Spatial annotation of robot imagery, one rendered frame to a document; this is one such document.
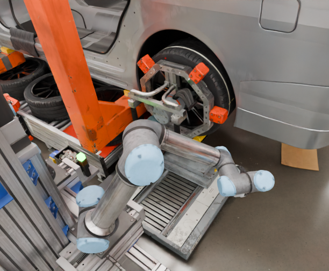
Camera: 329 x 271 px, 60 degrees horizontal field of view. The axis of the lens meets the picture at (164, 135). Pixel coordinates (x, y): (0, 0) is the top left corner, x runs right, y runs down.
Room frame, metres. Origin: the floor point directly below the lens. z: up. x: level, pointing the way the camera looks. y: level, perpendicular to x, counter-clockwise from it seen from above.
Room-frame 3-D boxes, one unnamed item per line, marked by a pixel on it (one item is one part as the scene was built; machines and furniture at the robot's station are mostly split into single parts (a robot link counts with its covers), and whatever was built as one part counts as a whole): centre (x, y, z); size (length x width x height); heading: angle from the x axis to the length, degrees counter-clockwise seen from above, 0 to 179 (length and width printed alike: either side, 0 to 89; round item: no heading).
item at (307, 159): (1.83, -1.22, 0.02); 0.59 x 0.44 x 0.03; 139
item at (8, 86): (3.17, 1.60, 0.39); 0.66 x 0.66 x 0.24
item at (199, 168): (1.73, -0.22, 0.32); 0.40 x 0.30 x 0.28; 49
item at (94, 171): (1.53, 0.72, 0.44); 0.43 x 0.17 x 0.03; 49
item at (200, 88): (1.60, -0.10, 0.85); 0.54 x 0.07 x 0.54; 49
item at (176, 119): (1.33, -0.10, 0.93); 0.09 x 0.05 x 0.05; 139
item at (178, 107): (1.44, -0.10, 1.03); 0.19 x 0.18 x 0.11; 139
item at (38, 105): (2.69, 1.05, 0.39); 0.66 x 0.66 x 0.24
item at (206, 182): (1.73, -0.22, 0.13); 0.50 x 0.36 x 0.10; 49
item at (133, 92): (1.57, 0.05, 1.03); 0.19 x 0.18 x 0.11; 139
